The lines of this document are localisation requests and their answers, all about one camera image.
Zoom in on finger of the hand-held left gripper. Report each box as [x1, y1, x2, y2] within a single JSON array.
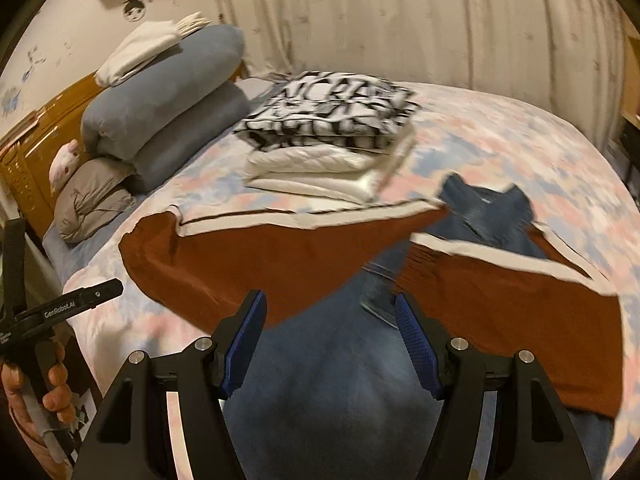
[[62, 279, 125, 318]]

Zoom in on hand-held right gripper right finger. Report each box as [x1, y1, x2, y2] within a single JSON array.
[[394, 292, 593, 480]]

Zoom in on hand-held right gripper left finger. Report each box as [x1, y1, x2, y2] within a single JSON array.
[[72, 289, 268, 480]]

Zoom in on rust brown sweater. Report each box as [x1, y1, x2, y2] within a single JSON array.
[[119, 199, 623, 418]]

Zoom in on person's left hand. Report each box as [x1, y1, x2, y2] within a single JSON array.
[[0, 345, 75, 461]]

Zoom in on blue jeans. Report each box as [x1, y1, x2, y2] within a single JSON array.
[[220, 172, 616, 480]]

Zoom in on grey pillow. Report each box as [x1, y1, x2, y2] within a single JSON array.
[[54, 157, 138, 244]]

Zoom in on pink and white plush toy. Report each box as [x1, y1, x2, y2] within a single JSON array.
[[48, 139, 83, 186]]

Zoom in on wooden headboard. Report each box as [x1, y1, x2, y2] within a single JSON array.
[[0, 57, 251, 241]]

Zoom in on blue bolster pillow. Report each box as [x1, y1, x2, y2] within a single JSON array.
[[97, 80, 253, 193], [80, 24, 246, 148]]

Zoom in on white folded quilt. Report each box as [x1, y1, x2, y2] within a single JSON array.
[[242, 127, 418, 206]]

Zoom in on pastel patterned bed sheet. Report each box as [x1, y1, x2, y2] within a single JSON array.
[[42, 77, 640, 480]]

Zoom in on white folded towel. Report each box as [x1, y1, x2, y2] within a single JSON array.
[[94, 21, 180, 87]]

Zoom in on black and white patterned cloth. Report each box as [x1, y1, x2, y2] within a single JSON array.
[[234, 71, 421, 153]]

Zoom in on cream folded cloth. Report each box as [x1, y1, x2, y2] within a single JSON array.
[[172, 11, 213, 39]]

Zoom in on cream patterned curtain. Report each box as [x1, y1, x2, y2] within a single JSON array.
[[207, 0, 628, 96]]

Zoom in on wooden desk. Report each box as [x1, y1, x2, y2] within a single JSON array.
[[620, 25, 640, 128]]

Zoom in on blue wall sticker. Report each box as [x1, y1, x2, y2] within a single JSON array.
[[0, 45, 47, 117]]

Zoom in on cartoon face wall sticker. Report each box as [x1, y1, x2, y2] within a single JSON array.
[[122, 0, 151, 23]]

